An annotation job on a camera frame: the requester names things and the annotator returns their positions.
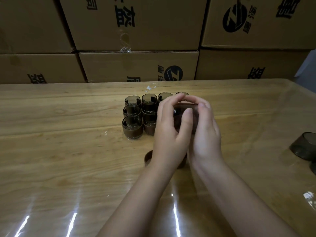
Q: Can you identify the stack of brown cardboard boxes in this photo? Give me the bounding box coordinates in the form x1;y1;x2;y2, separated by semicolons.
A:
0;0;316;84

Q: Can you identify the person's right forearm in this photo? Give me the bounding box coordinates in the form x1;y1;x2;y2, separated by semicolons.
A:
192;158;301;237

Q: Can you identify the person's right hand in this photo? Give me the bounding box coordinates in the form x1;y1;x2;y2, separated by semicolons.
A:
184;95;224;171

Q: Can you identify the person's left forearm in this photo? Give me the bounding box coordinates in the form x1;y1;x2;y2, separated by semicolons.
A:
96;165;178;237

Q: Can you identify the pile of brown sleeve rings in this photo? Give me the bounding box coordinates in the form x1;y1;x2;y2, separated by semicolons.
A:
144;150;188;169

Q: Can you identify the cluster of smoky glass cups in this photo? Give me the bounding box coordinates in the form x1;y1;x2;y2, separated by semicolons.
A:
290;132;316;175

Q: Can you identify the person's left hand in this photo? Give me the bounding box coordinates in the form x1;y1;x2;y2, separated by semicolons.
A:
150;92;194;176

